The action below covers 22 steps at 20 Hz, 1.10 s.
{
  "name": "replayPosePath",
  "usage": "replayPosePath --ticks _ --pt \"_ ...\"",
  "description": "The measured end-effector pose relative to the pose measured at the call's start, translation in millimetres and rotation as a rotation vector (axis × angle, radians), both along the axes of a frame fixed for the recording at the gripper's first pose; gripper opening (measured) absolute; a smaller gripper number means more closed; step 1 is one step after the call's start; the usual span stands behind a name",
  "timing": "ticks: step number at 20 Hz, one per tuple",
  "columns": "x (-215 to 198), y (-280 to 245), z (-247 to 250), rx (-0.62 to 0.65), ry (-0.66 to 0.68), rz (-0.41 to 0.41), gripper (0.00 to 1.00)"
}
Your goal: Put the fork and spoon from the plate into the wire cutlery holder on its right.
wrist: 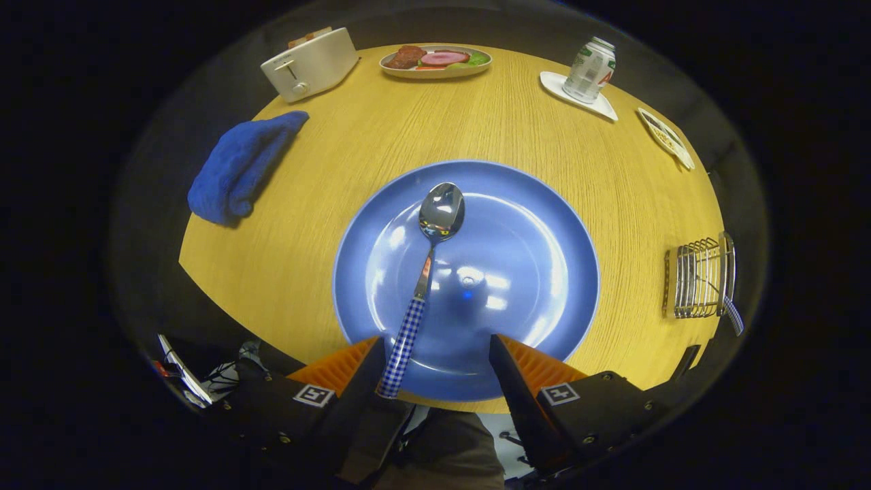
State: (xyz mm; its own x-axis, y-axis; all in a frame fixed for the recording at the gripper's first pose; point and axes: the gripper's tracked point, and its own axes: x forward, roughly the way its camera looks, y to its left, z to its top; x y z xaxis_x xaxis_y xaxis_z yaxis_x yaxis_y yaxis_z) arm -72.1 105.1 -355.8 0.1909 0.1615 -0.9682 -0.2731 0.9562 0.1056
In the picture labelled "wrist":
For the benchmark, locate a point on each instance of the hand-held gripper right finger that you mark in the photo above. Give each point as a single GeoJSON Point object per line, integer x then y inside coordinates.
{"type": "Point", "coordinates": [527, 408]}

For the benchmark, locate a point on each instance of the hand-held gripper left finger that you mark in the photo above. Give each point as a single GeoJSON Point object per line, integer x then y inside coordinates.
{"type": "Point", "coordinates": [343, 415]}

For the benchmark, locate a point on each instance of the blue round plate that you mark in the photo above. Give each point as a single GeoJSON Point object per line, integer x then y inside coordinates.
{"type": "Point", "coordinates": [531, 258]}

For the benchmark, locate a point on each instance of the white-edged flat device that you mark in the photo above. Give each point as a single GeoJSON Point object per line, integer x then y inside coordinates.
{"type": "Point", "coordinates": [184, 371]}

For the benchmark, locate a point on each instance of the blue folded towel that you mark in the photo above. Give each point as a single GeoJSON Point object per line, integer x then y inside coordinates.
{"type": "Point", "coordinates": [235, 170]}

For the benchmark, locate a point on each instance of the white divided bean dish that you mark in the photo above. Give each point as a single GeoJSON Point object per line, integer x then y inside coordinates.
{"type": "Point", "coordinates": [667, 139]}

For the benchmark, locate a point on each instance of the white square coaster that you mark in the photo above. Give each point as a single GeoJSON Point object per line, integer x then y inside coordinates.
{"type": "Point", "coordinates": [599, 107]}

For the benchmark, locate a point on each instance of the white drink bottle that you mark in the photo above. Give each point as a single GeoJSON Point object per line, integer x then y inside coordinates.
{"type": "Point", "coordinates": [588, 71]}

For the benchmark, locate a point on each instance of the white oval food dish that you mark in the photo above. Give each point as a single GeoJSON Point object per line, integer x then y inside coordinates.
{"type": "Point", "coordinates": [435, 73]}

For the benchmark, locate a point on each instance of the white toaster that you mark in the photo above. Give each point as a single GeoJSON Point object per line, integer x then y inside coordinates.
{"type": "Point", "coordinates": [313, 68]}

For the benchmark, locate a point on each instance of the green lettuce leaf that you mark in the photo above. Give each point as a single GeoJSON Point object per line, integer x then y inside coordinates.
{"type": "Point", "coordinates": [478, 60]}

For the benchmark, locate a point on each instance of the pink ham slice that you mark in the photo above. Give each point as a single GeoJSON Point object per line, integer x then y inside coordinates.
{"type": "Point", "coordinates": [444, 58]}

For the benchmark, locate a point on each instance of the brown meat piece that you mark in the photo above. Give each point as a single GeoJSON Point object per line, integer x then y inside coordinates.
{"type": "Point", "coordinates": [405, 58]}

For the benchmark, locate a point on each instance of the toast slices in toaster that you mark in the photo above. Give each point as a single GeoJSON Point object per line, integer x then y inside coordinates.
{"type": "Point", "coordinates": [309, 37]}

